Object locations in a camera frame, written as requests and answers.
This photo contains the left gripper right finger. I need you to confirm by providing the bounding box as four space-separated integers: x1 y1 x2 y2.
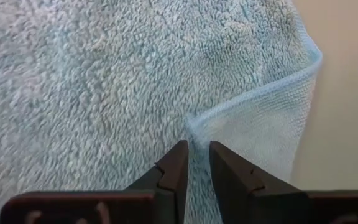
209 141 358 224

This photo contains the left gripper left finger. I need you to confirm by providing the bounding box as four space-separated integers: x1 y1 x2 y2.
0 139 189 224

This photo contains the teal microfiber towel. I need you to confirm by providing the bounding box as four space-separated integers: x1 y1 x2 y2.
0 0 324 224

